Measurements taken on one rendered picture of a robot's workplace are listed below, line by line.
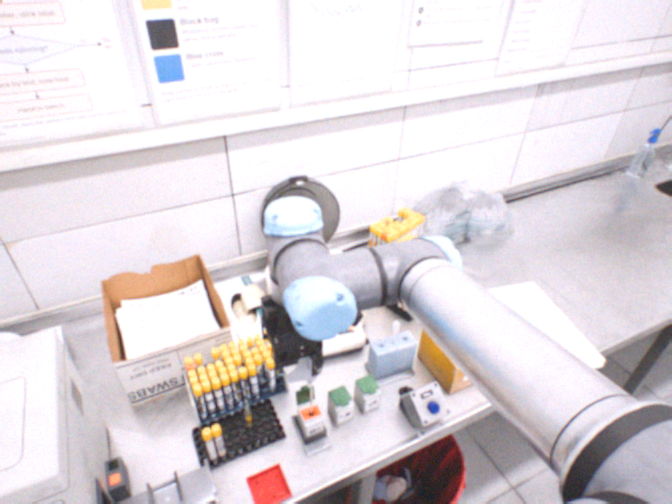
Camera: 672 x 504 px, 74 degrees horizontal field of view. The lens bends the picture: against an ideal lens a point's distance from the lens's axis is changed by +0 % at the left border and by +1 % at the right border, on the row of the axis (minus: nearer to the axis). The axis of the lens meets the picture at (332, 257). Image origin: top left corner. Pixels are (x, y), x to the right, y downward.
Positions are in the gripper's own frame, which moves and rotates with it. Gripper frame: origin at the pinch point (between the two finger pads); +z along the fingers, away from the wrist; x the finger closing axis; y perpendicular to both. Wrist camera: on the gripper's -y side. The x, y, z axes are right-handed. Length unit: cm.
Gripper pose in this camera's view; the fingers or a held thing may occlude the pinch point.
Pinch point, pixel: (310, 373)
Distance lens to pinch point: 83.1
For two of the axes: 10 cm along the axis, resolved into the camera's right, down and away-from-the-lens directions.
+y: -9.1, 2.4, -3.3
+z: -0.2, 7.9, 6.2
